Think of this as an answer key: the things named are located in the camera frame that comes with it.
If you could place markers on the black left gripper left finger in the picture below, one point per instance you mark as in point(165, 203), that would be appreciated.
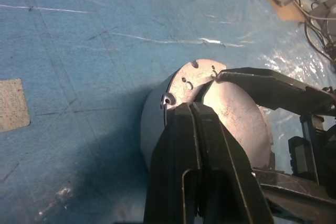
point(170, 171)

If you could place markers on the tan square patch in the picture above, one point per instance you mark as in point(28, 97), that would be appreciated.
point(13, 106)

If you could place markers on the blue table cover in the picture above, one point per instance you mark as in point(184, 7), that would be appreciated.
point(78, 51)

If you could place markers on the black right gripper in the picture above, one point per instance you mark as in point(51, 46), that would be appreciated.
point(304, 153)

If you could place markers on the silver round motor lid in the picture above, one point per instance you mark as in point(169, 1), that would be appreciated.
point(236, 119)

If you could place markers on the white box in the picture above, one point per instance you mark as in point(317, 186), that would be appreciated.
point(324, 7)

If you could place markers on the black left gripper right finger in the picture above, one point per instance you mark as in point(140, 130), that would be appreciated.
point(225, 182)

